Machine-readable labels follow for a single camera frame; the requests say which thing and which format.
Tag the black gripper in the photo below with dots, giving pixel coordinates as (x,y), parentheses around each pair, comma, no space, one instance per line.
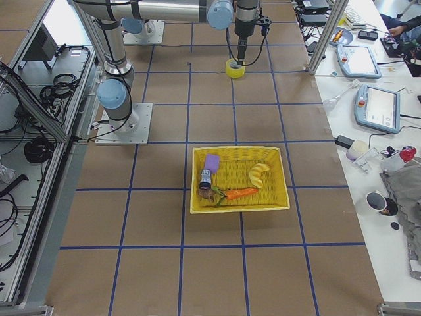
(242,29)

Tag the yellow tape roll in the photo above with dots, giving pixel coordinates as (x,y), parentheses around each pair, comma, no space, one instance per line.
(233,70)

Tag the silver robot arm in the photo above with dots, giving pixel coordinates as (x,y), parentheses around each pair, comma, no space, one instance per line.
(137,27)
(110,20)

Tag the brass cylinder tool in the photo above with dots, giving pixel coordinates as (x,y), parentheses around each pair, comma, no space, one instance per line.
(337,36)

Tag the blue plate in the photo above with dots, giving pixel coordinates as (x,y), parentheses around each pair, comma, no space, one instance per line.
(346,38)

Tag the far teach pendant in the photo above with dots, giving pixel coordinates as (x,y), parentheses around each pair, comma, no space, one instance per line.
(357,62)

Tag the teach pendant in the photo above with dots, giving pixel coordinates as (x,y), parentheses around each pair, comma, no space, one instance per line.
(378,108)
(357,62)

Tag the purple sponge block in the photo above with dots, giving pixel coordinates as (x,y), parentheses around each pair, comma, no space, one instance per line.
(212,162)

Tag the yellow toy banana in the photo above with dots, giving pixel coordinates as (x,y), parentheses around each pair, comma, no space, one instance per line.
(256,172)

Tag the black power adapter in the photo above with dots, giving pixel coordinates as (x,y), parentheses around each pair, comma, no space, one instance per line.
(343,141)

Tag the yellow woven basket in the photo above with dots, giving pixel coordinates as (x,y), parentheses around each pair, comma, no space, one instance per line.
(233,173)

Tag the small labelled bottle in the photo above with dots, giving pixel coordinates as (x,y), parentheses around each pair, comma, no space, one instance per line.
(205,181)

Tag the near teach pendant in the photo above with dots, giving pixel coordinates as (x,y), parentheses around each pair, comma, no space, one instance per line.
(378,108)

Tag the orange toy carrot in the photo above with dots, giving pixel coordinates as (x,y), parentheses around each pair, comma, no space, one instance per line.
(229,195)

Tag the brown toy root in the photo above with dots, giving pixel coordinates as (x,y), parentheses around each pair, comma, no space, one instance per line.
(207,193)

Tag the lavender white cup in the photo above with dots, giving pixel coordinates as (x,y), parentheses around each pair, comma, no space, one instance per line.
(356,150)

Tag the red round object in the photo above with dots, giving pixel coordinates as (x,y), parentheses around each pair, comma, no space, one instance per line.
(407,153)

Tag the white mug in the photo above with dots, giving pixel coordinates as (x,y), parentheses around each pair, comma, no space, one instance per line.
(375,201)

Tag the grey cloth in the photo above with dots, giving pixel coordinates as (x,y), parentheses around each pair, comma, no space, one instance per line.
(403,187)

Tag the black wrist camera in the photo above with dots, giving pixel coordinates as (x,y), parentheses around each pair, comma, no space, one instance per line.
(265,23)

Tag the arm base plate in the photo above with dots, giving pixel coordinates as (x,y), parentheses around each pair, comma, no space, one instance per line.
(133,131)
(155,39)

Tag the aluminium frame post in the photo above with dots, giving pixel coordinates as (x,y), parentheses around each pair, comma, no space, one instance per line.
(333,20)

